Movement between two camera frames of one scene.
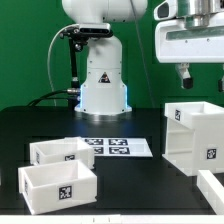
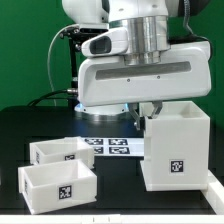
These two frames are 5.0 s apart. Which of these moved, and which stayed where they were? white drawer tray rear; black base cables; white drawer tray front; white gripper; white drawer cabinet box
Moved: white gripper; white drawer cabinet box
Stayed: white drawer tray front; white drawer tray rear; black base cables
